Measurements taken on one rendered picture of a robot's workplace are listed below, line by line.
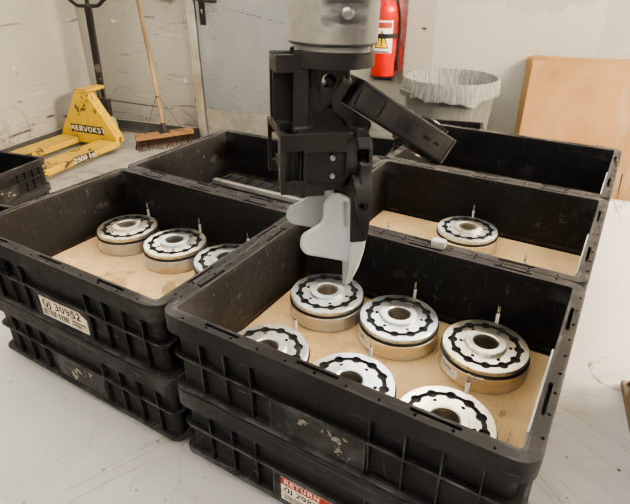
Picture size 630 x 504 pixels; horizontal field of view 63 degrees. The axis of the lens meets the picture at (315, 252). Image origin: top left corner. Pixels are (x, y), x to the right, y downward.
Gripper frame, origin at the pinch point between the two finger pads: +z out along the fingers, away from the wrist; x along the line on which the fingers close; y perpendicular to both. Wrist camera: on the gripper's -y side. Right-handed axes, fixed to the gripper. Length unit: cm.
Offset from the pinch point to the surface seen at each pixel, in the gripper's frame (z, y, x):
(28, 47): 19, 123, -399
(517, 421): 16.7, -17.4, 9.7
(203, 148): 7, 12, -69
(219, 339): 7.7, 13.2, 0.6
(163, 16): -2, 25, -396
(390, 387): 13.8, -4.4, 4.8
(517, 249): 15.2, -39.2, -24.7
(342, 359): 14.1, -0.7, -1.2
